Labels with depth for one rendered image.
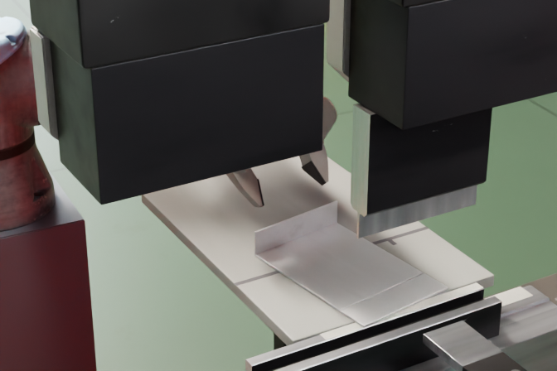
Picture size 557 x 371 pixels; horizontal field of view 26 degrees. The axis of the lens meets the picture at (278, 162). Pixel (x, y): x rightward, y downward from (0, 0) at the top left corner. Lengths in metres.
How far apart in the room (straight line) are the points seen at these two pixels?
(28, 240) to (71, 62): 0.84
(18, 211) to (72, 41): 0.86
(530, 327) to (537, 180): 2.43
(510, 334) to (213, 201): 0.28
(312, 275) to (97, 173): 0.31
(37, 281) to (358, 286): 0.68
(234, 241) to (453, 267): 0.18
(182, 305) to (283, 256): 1.81
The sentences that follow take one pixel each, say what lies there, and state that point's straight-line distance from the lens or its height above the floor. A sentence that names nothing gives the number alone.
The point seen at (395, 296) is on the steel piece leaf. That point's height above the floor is 1.00.
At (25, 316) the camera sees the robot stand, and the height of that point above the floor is 0.66.
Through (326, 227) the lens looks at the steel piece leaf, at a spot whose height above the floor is 1.00.
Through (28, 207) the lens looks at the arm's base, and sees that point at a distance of 1.49.
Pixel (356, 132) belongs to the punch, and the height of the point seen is 1.16.
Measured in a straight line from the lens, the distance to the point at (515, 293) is 0.98.
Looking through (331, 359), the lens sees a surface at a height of 1.00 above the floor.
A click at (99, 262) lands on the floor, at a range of 2.95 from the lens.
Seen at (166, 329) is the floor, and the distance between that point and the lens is 2.68.
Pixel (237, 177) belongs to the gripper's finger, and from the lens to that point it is 0.93.
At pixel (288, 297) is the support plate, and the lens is 0.90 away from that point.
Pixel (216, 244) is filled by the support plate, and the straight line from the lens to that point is 0.97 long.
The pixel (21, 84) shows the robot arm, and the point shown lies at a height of 0.95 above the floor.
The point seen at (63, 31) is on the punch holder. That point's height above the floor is 1.27.
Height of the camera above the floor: 1.48
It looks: 26 degrees down
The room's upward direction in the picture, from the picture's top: straight up
